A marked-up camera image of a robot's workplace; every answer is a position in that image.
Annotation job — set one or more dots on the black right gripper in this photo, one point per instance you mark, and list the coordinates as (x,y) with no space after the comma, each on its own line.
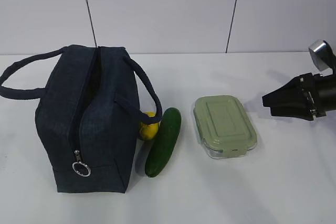
(299,98)

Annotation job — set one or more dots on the glass container green lid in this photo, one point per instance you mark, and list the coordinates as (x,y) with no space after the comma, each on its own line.
(224,128)

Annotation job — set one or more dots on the green cucumber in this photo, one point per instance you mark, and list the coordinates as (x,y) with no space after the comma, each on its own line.
(164,143)

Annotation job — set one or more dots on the dark blue lunch bag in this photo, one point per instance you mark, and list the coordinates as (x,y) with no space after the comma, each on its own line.
(88,115)

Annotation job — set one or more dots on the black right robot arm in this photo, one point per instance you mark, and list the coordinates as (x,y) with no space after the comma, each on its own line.
(326,89)

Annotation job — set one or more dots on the yellow lemon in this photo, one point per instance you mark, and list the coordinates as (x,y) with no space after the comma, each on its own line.
(147,132)

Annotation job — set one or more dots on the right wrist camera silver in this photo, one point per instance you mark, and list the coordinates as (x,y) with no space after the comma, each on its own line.
(322,55)

